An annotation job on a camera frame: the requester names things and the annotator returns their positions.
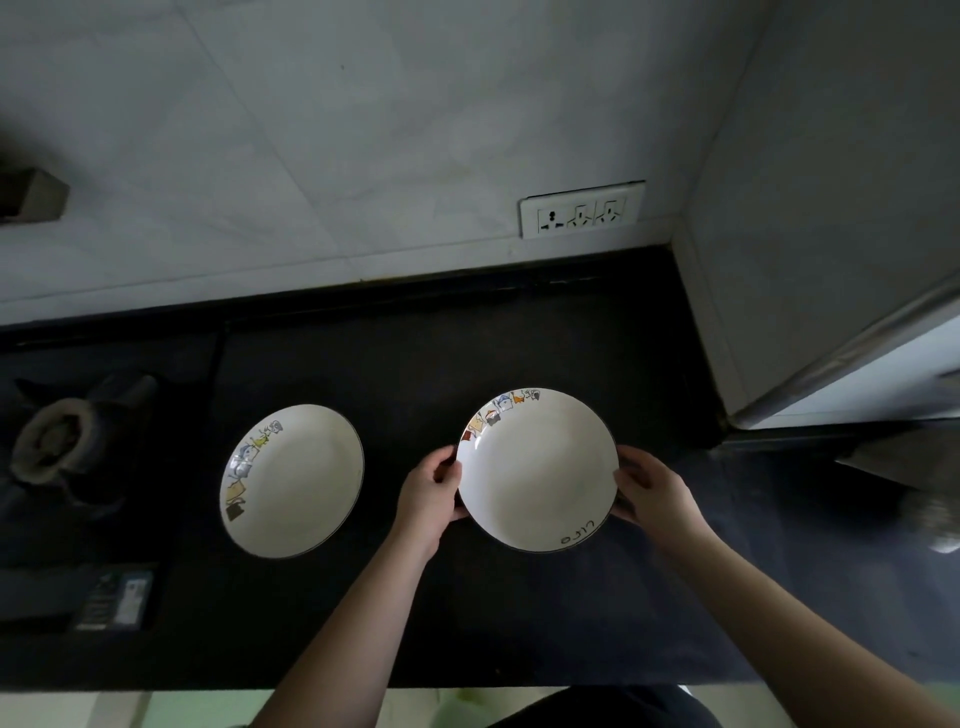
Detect white plate with cartoon print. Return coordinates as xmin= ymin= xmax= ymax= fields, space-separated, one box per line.
xmin=456 ymin=387 xmax=621 ymax=555
xmin=219 ymin=404 xmax=366 ymax=560

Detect stove label sticker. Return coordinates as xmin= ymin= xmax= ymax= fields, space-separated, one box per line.
xmin=73 ymin=570 xmax=156 ymax=633

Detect person's left forearm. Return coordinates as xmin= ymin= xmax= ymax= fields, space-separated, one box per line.
xmin=251 ymin=527 xmax=444 ymax=728

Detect person's right hand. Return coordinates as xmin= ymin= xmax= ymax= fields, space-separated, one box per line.
xmin=610 ymin=445 xmax=715 ymax=553

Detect person's dark trousers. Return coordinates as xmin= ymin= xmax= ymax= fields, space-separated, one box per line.
xmin=491 ymin=684 xmax=723 ymax=728

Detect person's left hand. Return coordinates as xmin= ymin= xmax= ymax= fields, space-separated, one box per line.
xmin=393 ymin=445 xmax=471 ymax=563

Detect white wall socket panel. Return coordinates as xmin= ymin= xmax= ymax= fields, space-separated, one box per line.
xmin=519 ymin=180 xmax=647 ymax=240

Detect black gas stove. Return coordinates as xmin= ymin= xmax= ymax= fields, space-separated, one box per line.
xmin=0 ymin=330 xmax=222 ymax=639

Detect white appliance with grey edge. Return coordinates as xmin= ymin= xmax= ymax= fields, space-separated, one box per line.
xmin=729 ymin=276 xmax=960 ymax=432

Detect person's right forearm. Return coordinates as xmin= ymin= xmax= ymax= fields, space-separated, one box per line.
xmin=667 ymin=521 xmax=960 ymax=728

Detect gas stove burner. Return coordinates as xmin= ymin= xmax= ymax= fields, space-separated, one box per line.
xmin=9 ymin=372 xmax=159 ymax=513

